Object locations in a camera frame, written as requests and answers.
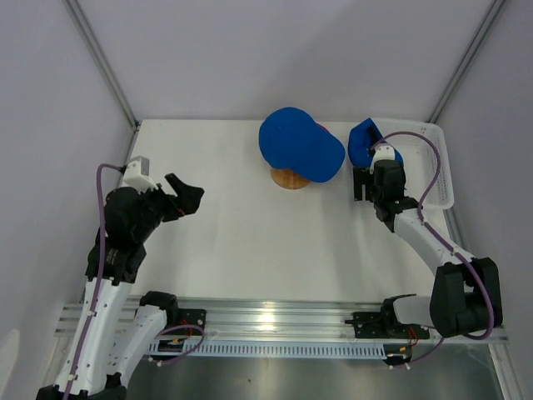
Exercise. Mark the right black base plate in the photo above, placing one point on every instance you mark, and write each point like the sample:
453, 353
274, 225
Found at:
379, 325

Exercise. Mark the aluminium mounting rail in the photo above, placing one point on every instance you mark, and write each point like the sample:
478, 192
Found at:
272, 321

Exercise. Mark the wooden hat stand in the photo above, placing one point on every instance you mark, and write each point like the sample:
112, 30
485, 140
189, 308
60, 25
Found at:
287, 179

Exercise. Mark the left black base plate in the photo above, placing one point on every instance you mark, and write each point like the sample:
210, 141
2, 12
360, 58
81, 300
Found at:
192, 316

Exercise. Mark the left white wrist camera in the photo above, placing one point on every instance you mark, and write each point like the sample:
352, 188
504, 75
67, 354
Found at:
136, 175

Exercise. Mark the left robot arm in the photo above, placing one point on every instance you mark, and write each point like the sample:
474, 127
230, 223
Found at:
100, 363

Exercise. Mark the frame post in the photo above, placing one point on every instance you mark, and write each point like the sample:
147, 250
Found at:
89, 37
468, 57

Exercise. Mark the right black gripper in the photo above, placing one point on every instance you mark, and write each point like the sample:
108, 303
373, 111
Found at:
362, 176

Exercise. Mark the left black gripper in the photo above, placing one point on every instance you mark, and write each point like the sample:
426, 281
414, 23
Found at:
189, 197

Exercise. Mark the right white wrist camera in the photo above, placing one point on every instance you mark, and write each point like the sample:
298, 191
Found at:
382, 152

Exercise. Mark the white slotted cable duct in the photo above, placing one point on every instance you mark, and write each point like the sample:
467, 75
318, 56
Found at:
318, 350

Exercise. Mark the left frame post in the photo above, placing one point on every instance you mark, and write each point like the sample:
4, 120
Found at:
89, 37

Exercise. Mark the blue cap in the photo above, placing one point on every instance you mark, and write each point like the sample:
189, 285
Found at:
290, 139
361, 139

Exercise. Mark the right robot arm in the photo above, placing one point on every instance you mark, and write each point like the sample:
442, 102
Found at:
465, 298

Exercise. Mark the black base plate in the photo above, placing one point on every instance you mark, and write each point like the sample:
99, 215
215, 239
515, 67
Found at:
192, 316
379, 325

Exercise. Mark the right frame post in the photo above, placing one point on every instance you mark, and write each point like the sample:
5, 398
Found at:
468, 57

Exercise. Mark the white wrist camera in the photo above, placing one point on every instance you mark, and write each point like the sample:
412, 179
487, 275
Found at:
136, 175
382, 152

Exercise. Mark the white plastic basket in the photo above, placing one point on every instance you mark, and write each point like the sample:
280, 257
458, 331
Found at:
423, 149

